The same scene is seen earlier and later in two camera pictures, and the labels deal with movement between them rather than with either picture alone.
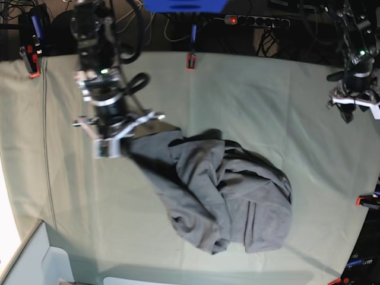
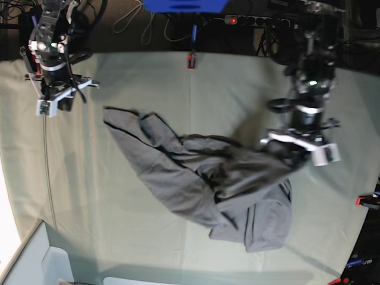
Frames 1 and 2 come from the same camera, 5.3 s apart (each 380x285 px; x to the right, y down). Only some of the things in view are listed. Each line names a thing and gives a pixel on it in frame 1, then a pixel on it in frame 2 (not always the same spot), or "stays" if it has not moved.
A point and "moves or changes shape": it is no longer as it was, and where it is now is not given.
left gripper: (346, 104) -> (310, 142)
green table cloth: (123, 231) stays
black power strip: (270, 22) stays
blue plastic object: (185, 6) stays
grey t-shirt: (223, 193) moves or changes shape
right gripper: (110, 125) -> (53, 98)
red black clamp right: (370, 200) stays
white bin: (35, 262) stays
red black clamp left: (32, 27) stays
